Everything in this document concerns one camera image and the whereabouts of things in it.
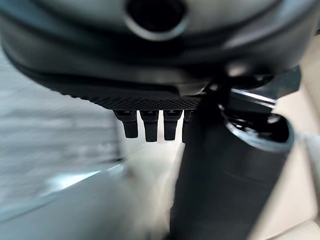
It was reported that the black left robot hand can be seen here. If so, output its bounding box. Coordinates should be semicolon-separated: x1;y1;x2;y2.
0;0;320;240

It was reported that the grey sofa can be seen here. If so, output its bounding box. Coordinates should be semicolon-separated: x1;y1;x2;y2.
0;162;181;240

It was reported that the cream cushion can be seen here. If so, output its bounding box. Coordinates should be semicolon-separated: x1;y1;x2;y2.
264;63;320;240

